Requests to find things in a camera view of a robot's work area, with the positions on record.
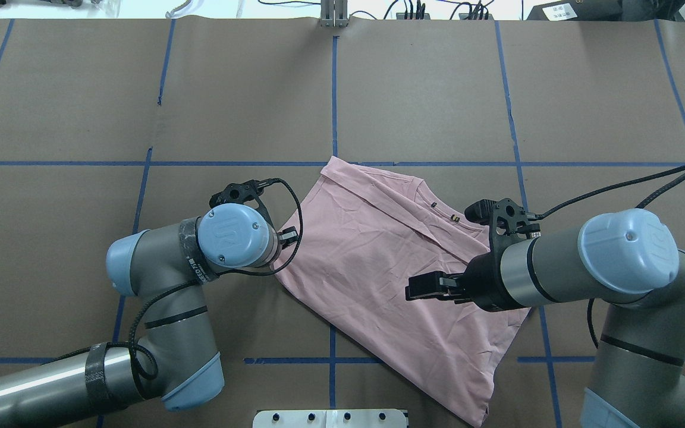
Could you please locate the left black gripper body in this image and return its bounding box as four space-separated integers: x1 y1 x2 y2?
265 226 282 265

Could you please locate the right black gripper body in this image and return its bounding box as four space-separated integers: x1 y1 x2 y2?
455 253 512 312

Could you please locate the pink Snoopy t-shirt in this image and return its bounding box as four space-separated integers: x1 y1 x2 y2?
277 157 529 426

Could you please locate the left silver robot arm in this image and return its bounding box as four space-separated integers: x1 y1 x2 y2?
0 203 304 427

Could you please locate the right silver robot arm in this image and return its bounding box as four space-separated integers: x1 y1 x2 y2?
405 199 685 427

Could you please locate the black box with label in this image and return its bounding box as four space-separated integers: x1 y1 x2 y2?
525 1 623 21

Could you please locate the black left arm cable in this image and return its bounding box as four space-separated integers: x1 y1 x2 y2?
51 177 304 381

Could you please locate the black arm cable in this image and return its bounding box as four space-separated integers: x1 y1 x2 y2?
527 162 685 351
51 177 304 381

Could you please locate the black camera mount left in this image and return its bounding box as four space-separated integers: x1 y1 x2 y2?
209 179 274 226

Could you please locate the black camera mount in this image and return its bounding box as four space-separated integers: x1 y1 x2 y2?
464 198 541 254
209 179 274 226

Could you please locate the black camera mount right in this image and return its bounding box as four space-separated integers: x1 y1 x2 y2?
464 198 541 254

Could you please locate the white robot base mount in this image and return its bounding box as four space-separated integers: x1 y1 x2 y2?
252 408 410 427

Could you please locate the aluminium frame post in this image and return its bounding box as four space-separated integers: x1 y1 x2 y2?
319 0 350 28

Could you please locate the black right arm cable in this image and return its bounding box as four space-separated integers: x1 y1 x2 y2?
527 162 685 351

